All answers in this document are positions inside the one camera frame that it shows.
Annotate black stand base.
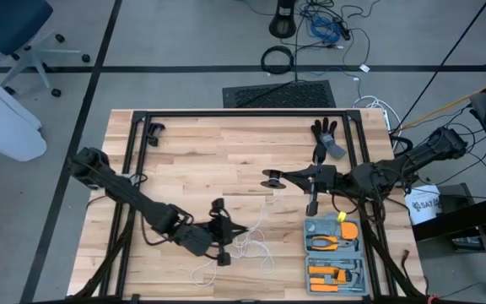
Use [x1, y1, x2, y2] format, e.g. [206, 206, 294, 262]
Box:
[267, 0, 298, 40]

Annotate black grey work glove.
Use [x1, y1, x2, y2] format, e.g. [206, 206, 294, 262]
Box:
[310, 117, 348, 164]

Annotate black floor mat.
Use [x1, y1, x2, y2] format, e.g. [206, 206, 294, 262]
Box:
[221, 79, 338, 109]

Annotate yellow floor cable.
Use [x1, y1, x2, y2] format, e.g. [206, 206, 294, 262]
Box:
[401, 73, 486, 130]

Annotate black clamp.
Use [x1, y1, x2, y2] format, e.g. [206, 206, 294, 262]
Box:
[146, 122, 166, 148]

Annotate coiled black cable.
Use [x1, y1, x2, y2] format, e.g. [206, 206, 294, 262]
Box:
[260, 45, 295, 76]

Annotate white cord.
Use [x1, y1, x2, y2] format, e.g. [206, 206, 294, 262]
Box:
[190, 192, 276, 288]

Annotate blue cable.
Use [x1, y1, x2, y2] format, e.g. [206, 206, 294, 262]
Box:
[309, 15, 342, 44]

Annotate black power strip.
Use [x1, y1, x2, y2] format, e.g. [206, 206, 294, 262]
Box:
[334, 19, 352, 41]

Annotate white trash bin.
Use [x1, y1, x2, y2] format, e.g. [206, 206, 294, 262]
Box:
[0, 58, 48, 163]

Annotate black cord spool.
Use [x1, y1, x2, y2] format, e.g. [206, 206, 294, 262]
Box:
[261, 168, 289, 190]

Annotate white cable bundle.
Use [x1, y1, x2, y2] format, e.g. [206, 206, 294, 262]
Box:
[352, 95, 396, 132]

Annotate grey tool case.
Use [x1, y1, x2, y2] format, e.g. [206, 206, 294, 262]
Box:
[303, 213, 370, 296]

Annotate orange tape measure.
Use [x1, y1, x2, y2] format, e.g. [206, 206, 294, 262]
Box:
[340, 221, 359, 242]

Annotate black side table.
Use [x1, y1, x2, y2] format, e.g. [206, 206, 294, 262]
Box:
[411, 90, 486, 296]

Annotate blue office chair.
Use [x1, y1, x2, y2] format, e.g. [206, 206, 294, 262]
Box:
[0, 0, 92, 98]

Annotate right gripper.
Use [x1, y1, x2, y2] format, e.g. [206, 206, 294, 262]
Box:
[283, 147, 339, 217]

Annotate thin black pole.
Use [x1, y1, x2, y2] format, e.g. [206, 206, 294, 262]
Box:
[390, 0, 486, 136]

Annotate orange handled pliers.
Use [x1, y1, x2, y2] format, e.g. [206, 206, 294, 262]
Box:
[305, 235, 356, 252]

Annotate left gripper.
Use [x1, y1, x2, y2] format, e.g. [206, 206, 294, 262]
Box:
[207, 198, 249, 267]

